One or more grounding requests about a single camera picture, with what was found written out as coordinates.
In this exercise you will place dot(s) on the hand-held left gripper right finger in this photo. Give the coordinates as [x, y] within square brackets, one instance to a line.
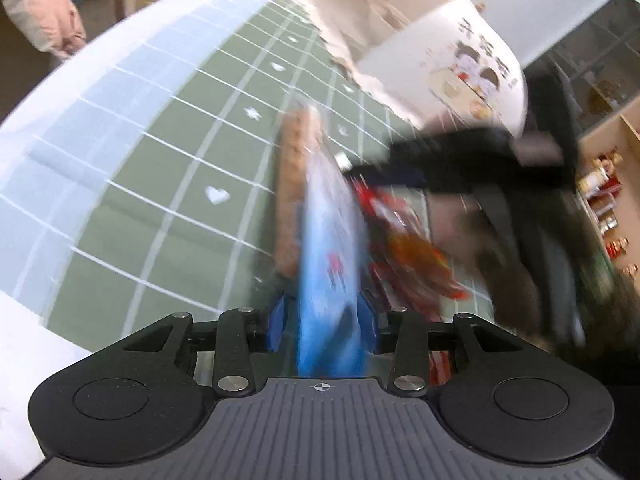
[366, 322]

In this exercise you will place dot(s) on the pink padded jacket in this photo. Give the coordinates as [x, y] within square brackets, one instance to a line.
[40, 5]

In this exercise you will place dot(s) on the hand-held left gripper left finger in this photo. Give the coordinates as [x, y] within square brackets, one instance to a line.
[276, 322]

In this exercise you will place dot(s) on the glass door cabinet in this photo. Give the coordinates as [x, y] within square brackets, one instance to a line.
[585, 45]

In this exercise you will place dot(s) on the wooden shelf unit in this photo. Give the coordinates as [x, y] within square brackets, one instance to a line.
[607, 195]

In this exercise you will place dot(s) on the red snack packet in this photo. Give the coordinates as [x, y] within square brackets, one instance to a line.
[400, 230]

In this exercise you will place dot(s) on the blue snack packet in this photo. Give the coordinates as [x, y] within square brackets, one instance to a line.
[330, 240]

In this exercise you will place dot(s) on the long bar snack clear wrapper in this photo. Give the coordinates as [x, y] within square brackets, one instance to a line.
[292, 185]

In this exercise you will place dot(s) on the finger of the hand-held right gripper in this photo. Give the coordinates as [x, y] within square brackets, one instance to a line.
[400, 176]
[450, 142]

